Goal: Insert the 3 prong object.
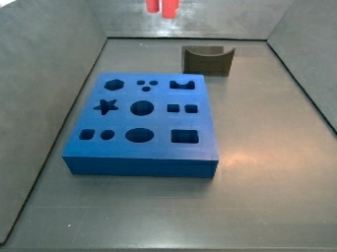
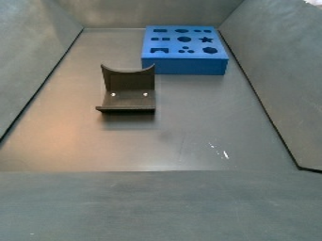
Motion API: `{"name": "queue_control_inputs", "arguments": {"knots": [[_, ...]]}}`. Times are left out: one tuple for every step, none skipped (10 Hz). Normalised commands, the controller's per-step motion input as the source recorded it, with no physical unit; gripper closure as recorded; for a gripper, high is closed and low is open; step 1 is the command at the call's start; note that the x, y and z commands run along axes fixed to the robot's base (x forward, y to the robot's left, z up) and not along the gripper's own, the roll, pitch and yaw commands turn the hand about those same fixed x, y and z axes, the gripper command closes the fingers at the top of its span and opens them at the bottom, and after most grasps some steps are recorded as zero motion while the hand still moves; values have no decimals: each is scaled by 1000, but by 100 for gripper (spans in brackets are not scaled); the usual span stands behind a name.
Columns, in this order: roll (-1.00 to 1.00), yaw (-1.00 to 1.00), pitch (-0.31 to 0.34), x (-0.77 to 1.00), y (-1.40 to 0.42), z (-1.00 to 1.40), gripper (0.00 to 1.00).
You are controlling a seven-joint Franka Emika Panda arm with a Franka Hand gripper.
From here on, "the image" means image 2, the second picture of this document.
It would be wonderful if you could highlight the blue shape sorter block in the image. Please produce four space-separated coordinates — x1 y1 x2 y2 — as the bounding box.
140 25 228 75

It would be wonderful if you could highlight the black curved holder bracket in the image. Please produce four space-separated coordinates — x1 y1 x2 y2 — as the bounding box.
96 65 156 113

